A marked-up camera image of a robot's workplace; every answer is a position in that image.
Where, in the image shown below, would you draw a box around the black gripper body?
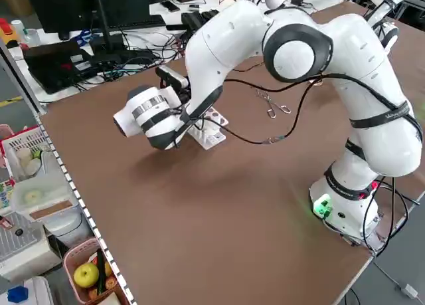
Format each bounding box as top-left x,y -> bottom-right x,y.
179,82 -> 193,102

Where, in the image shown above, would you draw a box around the white test tube rack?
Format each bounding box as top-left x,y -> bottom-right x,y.
187,108 -> 230,152

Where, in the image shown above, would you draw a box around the black keyboard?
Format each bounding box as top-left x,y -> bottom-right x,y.
109,14 -> 167,30

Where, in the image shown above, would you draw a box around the metal crucible tongs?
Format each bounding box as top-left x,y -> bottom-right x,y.
254,88 -> 292,119

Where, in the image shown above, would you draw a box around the black smartphone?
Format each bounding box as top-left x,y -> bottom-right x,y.
160,0 -> 181,13

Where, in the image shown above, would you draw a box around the black equipment case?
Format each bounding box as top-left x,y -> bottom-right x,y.
22,41 -> 99,95

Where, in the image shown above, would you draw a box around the black computer monitor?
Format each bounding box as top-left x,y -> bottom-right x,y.
25,0 -> 150,42

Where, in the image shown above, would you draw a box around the white slotted basket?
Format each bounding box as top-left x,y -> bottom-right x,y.
1,125 -> 50,181

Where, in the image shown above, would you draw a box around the clear plastic container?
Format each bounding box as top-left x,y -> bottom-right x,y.
12,173 -> 76,221

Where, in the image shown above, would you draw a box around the white plastic bottle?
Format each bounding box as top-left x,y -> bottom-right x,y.
11,19 -> 27,42

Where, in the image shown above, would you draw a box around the red yellow emergency stop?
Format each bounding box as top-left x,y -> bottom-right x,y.
0,17 -> 17,49

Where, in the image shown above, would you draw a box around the pink plastic basket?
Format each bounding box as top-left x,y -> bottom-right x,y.
62,237 -> 132,304

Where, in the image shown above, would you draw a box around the yellow green apple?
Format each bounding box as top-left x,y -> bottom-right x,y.
73,263 -> 100,288

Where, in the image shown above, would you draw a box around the blue plastic object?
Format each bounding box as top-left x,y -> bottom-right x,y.
7,286 -> 28,303

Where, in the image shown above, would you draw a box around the white plug adapter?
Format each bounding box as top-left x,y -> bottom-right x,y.
396,283 -> 419,299

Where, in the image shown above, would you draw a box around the tangled cable bundle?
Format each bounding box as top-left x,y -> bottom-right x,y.
76,29 -> 187,86

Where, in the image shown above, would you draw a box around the aluminium frame rail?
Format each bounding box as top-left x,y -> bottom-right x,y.
0,39 -> 137,305

